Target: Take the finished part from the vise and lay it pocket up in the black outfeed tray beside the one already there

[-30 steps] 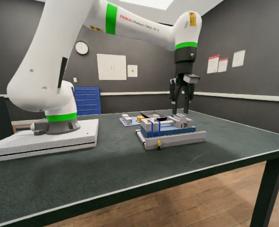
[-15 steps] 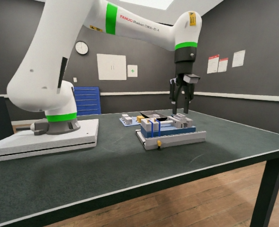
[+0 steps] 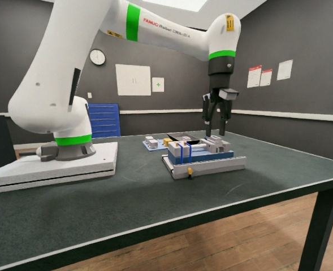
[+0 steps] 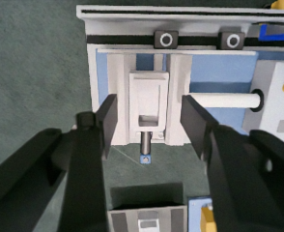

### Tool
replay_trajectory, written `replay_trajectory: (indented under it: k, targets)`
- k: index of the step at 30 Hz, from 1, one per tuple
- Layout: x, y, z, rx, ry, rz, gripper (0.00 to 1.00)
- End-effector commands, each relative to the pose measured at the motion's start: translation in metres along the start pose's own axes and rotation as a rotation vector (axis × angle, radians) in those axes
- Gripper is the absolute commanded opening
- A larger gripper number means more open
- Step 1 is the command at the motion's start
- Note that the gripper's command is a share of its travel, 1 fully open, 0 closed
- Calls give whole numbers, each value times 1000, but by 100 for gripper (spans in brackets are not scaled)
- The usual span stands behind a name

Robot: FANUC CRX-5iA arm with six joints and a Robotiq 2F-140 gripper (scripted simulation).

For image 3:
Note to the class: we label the yellow block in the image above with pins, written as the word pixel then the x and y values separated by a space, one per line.
pixel 166 140

